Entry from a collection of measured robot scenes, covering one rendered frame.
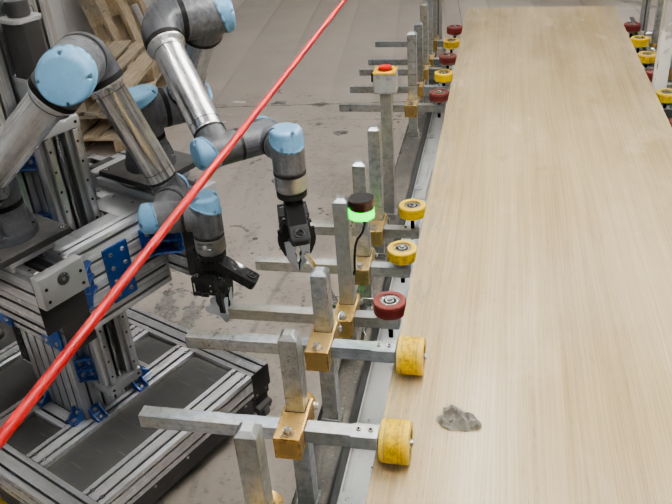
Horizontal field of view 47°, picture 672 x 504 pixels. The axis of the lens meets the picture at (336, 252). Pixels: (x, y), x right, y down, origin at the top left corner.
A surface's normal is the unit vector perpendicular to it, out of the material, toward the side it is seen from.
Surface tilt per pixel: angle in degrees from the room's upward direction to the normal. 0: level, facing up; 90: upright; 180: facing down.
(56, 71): 85
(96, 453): 0
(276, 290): 0
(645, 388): 0
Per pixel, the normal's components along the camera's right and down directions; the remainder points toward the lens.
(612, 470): -0.07, -0.86
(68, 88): 0.12, 0.42
